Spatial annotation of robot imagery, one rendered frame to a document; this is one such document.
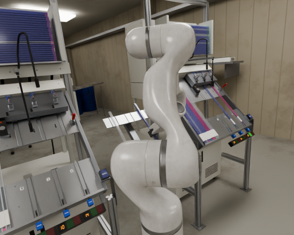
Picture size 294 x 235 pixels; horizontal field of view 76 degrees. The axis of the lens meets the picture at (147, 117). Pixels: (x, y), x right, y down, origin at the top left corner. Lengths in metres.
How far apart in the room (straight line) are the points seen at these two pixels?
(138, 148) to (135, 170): 0.05
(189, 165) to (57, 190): 0.75
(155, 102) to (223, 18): 3.59
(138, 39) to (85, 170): 0.74
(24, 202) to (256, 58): 3.56
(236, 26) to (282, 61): 0.95
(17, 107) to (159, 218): 0.97
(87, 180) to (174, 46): 0.79
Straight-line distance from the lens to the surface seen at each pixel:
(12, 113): 1.23
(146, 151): 0.46
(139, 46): 0.63
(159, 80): 0.53
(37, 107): 1.23
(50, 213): 1.01
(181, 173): 0.45
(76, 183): 1.07
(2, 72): 1.33
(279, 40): 3.69
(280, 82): 3.69
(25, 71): 1.33
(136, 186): 0.50
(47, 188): 1.07
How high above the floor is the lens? 1.31
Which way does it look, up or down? 15 degrees down
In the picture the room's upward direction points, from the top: 5 degrees counter-clockwise
